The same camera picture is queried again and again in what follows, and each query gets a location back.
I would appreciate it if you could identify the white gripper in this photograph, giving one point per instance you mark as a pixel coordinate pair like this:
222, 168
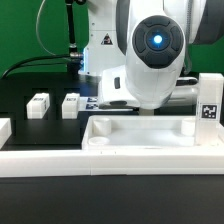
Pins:
113, 94

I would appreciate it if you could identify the white desk top panel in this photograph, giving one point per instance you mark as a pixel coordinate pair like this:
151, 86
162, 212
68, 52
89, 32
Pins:
150, 145

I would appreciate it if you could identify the fiducial marker sheet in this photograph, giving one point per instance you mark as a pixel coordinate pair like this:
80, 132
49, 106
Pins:
88, 103

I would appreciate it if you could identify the white block at left edge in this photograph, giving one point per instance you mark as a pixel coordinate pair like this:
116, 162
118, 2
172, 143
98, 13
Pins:
5, 130

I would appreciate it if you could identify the white L-shaped fixture wall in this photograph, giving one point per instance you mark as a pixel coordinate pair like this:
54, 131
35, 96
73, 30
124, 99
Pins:
43, 163

